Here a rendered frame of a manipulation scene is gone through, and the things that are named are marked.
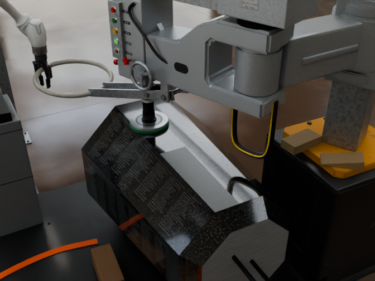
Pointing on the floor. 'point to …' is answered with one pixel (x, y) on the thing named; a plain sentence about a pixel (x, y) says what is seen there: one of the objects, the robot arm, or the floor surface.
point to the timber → (106, 263)
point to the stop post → (5, 88)
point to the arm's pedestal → (16, 179)
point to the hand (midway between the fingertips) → (44, 82)
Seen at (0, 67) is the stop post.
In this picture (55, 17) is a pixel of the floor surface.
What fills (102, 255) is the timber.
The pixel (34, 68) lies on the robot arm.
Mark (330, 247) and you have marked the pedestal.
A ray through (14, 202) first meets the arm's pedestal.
